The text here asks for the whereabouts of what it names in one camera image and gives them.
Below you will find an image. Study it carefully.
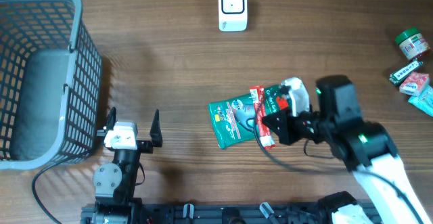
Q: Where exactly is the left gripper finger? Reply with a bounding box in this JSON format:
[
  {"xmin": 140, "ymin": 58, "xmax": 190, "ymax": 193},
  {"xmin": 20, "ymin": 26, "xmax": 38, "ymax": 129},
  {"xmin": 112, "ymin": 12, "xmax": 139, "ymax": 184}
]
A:
[
  {"xmin": 103, "ymin": 107, "xmax": 116, "ymax": 131},
  {"xmin": 150, "ymin": 110, "xmax": 163, "ymax": 147}
]

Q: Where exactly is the red toothpaste tube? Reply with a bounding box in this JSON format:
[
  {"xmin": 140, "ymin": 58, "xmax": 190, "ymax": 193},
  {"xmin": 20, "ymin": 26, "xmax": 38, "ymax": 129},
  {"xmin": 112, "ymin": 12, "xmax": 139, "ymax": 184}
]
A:
[{"xmin": 250, "ymin": 85, "xmax": 275, "ymax": 150}]

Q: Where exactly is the green 3M gloves package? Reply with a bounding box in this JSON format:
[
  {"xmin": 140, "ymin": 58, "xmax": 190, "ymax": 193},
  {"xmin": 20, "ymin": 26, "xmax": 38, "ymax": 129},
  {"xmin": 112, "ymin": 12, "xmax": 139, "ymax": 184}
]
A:
[{"xmin": 208, "ymin": 85, "xmax": 291, "ymax": 150}]

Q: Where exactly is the red white small packet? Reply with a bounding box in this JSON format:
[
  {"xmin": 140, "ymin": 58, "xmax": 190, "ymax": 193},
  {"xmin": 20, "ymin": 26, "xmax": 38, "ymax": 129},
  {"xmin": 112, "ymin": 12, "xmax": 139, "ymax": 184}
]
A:
[{"xmin": 399, "ymin": 72, "xmax": 430, "ymax": 96}]

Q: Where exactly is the light green wipes packet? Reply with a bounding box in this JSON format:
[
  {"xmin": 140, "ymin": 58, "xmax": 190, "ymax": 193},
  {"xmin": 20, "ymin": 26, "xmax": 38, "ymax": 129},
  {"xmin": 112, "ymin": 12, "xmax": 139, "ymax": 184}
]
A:
[{"xmin": 408, "ymin": 85, "xmax": 433, "ymax": 116}]

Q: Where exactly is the green lid plastic jar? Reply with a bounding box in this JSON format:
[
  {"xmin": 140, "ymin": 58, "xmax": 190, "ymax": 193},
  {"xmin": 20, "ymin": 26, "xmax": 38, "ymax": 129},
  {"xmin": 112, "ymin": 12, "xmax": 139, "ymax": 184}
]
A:
[{"xmin": 395, "ymin": 27, "xmax": 430, "ymax": 61}]

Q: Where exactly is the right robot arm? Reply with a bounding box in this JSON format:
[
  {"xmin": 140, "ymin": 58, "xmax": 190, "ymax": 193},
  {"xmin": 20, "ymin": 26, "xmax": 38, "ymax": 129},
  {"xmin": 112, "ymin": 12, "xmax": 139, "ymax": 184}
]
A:
[{"xmin": 260, "ymin": 75, "xmax": 431, "ymax": 223}]

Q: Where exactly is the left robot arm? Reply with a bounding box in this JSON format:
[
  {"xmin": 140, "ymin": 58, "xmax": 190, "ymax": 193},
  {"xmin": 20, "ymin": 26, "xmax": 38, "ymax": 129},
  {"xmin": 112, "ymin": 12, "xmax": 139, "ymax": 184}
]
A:
[{"xmin": 81, "ymin": 107, "xmax": 163, "ymax": 224}]

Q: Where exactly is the grey plastic shopping basket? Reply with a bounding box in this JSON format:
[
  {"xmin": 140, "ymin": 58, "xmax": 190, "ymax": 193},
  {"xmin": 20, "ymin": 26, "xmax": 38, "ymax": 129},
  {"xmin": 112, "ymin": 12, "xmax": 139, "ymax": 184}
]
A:
[{"xmin": 1, "ymin": 0, "xmax": 103, "ymax": 171}]

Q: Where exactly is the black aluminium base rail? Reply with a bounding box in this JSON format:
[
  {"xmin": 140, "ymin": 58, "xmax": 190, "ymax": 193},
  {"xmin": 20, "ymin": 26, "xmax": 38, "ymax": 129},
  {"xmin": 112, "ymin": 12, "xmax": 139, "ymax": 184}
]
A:
[{"xmin": 80, "ymin": 202, "xmax": 382, "ymax": 224}]

